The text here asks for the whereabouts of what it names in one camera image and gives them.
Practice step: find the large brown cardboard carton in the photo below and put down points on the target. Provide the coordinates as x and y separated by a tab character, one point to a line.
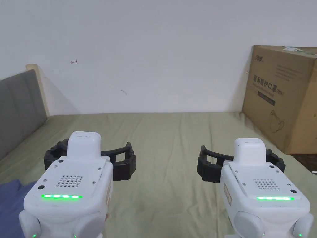
282	96

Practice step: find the dark blue shirt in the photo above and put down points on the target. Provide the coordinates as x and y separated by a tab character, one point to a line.
12	198

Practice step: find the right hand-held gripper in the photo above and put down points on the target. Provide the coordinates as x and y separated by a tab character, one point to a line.
262	195

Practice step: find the bed with pale green sheet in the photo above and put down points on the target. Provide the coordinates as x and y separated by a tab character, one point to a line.
163	138

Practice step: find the grey padded headboard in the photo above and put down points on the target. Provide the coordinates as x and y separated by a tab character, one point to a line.
18	109

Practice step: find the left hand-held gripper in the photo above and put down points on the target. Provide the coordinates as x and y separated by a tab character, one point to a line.
74	193

